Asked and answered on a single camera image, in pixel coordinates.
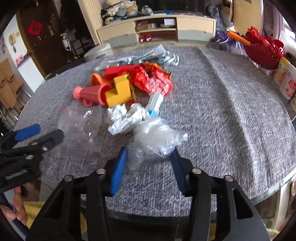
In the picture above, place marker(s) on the white plastic bag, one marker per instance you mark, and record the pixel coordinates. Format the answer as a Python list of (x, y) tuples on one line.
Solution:
[(153, 140)]

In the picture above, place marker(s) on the red diamond door sticker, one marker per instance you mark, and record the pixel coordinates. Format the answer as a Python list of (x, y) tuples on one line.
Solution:
[(35, 28)]

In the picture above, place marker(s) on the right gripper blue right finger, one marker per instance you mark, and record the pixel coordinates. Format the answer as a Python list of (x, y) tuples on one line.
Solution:
[(178, 165)]

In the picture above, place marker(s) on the left hand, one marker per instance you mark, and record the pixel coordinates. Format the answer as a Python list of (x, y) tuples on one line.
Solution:
[(18, 212)]

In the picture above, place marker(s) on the white round stool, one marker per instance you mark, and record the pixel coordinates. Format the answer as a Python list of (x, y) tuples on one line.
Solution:
[(98, 52)]

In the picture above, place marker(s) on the pink ribbed cone toy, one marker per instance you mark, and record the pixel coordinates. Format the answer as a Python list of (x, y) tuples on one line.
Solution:
[(93, 95)]

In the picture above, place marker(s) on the orange carrot toy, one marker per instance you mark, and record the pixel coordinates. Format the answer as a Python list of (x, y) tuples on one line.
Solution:
[(238, 38)]

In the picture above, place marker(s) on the purple bag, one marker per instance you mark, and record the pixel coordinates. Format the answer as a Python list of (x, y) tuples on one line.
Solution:
[(222, 40)]

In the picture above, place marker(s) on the clear plastic bag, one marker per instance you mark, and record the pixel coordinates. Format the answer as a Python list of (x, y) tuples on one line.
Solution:
[(80, 125)]

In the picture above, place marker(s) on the red rectangular block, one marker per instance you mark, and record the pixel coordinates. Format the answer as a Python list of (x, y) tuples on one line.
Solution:
[(115, 71)]

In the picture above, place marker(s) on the orange plastic scoop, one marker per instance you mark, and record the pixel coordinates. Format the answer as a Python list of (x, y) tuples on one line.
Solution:
[(97, 79)]

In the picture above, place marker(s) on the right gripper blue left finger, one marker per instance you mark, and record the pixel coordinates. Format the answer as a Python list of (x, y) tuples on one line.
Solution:
[(118, 172)]

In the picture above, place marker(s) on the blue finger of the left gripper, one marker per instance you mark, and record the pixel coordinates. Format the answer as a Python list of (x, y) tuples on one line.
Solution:
[(27, 132), (47, 142)]

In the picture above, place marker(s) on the silver foil wrapper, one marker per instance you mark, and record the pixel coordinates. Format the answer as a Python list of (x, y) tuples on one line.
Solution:
[(157, 55)]

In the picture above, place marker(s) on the yellow towel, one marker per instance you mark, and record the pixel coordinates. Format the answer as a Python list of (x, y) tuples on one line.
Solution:
[(32, 209)]

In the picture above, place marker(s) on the yellow L-shaped block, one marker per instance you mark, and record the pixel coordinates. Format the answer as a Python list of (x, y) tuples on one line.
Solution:
[(121, 93)]

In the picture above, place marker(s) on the pile of clothes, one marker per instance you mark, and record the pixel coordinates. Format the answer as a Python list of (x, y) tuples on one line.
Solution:
[(118, 10)]

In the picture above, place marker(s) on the red crumpled snack wrapper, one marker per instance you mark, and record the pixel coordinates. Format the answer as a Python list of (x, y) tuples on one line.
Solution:
[(150, 78)]

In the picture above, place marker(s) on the beige tv cabinet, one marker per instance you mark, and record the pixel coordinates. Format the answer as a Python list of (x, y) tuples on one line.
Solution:
[(172, 27)]

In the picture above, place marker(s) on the blue white small tube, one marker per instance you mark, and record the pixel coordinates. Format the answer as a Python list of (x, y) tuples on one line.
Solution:
[(153, 106)]

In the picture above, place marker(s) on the cardboard box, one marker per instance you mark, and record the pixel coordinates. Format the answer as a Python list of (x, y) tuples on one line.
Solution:
[(247, 14)]

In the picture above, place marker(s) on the red plastic basket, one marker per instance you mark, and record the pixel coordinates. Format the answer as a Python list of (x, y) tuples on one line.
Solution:
[(264, 51)]

